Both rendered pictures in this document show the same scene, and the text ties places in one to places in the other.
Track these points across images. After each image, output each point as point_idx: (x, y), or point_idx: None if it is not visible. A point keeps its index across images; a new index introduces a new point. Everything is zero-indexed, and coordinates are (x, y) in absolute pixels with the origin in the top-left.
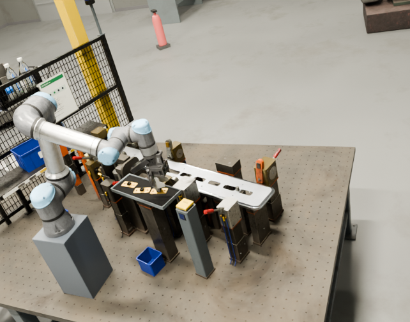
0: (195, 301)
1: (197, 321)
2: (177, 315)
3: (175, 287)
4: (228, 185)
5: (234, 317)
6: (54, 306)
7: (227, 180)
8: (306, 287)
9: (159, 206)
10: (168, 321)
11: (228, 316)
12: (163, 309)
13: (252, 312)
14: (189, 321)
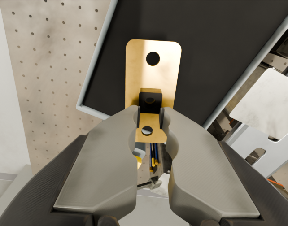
0: (80, 66)
1: (51, 76)
2: (51, 44)
3: (98, 27)
4: (260, 157)
5: (69, 116)
6: None
7: (280, 153)
8: None
9: (81, 93)
10: (37, 32)
11: (68, 109)
12: (54, 18)
13: (80, 132)
14: (49, 65)
